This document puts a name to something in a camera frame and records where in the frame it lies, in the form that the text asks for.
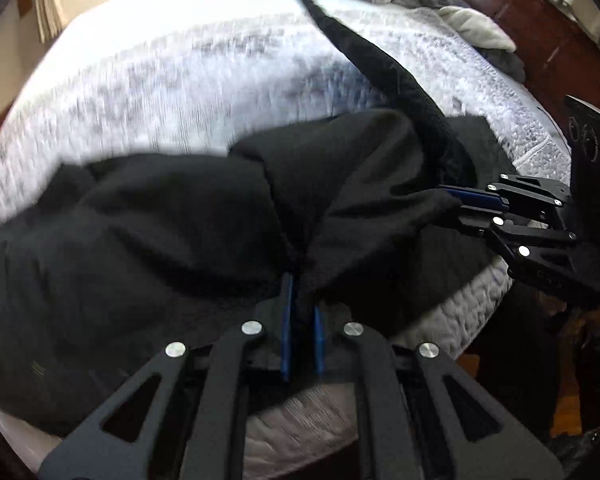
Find grey quilted bedspread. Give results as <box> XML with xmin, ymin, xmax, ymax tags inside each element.
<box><xmin>0</xmin><ymin>0</ymin><xmax>569</xmax><ymax>479</ymax></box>

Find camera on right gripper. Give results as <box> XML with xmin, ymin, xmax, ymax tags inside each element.
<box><xmin>565</xmin><ymin>96</ymin><xmax>600</xmax><ymax>261</ymax></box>

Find beige curtain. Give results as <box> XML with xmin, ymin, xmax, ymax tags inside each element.
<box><xmin>31</xmin><ymin>0</ymin><xmax>66</xmax><ymax>44</ymax></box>

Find dark wooden headboard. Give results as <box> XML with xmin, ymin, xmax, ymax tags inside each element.
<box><xmin>464</xmin><ymin>0</ymin><xmax>600</xmax><ymax>127</ymax></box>

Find light grey cloth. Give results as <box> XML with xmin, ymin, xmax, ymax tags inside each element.
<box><xmin>438</xmin><ymin>6</ymin><xmax>517</xmax><ymax>53</ymax></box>

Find black pants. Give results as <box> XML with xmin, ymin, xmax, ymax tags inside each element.
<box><xmin>0</xmin><ymin>0</ymin><xmax>513</xmax><ymax>436</ymax></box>

